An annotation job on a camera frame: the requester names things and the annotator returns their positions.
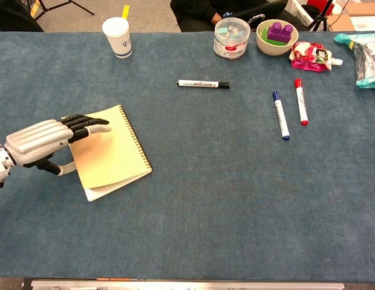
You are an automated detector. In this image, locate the beige bowl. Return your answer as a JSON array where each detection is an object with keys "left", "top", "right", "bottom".
[{"left": 255, "top": 19, "right": 299, "bottom": 56}]

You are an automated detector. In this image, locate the red container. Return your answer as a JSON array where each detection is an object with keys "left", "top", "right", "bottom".
[{"left": 306, "top": 0, "right": 338, "bottom": 15}]

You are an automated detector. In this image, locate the blue felt table cloth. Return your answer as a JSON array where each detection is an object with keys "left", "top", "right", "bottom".
[{"left": 0, "top": 30, "right": 375, "bottom": 280}]

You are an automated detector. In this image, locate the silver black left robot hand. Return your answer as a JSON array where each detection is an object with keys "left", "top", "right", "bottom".
[{"left": 4, "top": 114, "right": 113, "bottom": 176}]

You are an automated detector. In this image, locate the blue whiteboard marker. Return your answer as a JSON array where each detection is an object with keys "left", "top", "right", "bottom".
[{"left": 272, "top": 90, "right": 291, "bottom": 141}]

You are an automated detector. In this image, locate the white paper cup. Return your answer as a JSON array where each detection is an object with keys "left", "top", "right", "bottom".
[{"left": 102, "top": 16, "right": 133, "bottom": 59}]

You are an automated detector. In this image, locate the black laptop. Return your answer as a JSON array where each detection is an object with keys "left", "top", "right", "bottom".
[{"left": 232, "top": 0, "right": 289, "bottom": 24}]

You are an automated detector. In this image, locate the cardboard box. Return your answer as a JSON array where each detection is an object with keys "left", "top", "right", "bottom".
[{"left": 326, "top": 2, "right": 375, "bottom": 32}]

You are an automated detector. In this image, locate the red whiteboard marker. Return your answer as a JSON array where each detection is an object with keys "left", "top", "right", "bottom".
[{"left": 294, "top": 78, "right": 309, "bottom": 126}]

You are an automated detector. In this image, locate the green building block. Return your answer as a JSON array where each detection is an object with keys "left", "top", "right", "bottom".
[{"left": 261, "top": 27, "right": 288, "bottom": 47}]

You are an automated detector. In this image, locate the person in black trousers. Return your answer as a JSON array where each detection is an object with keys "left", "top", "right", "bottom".
[{"left": 0, "top": 0, "right": 45, "bottom": 33}]

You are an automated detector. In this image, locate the tan spiral notebook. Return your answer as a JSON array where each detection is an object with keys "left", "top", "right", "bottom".
[{"left": 60, "top": 105, "right": 153, "bottom": 202}]

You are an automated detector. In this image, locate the black whiteboard marker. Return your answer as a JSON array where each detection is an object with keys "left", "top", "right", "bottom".
[{"left": 176, "top": 79, "right": 230, "bottom": 90}]

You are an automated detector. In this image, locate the pink snack pouch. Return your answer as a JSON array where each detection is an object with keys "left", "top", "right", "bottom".
[{"left": 289, "top": 40, "right": 344, "bottom": 73}]

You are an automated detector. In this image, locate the aluminium frame rail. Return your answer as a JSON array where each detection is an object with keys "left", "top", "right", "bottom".
[{"left": 30, "top": 279, "right": 345, "bottom": 290}]

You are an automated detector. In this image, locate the seated person in black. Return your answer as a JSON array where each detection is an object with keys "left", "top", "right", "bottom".
[{"left": 169, "top": 0, "right": 297, "bottom": 33}]

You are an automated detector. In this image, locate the purple building block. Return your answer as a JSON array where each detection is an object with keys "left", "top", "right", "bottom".
[{"left": 267, "top": 21, "right": 295, "bottom": 43}]

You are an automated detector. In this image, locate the black tripod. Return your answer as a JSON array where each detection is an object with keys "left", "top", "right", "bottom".
[
  {"left": 28, "top": 0, "right": 95, "bottom": 22},
  {"left": 304, "top": 0, "right": 335, "bottom": 32}
]

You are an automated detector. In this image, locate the teal plastic bag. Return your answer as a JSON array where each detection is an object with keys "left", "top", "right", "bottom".
[{"left": 333, "top": 32, "right": 375, "bottom": 89}]

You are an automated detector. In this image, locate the white plastic basket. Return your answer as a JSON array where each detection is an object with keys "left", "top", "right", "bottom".
[{"left": 289, "top": 0, "right": 315, "bottom": 31}]

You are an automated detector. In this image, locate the clear plastic clip jar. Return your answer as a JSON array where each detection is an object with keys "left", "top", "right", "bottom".
[{"left": 213, "top": 17, "right": 251, "bottom": 60}]

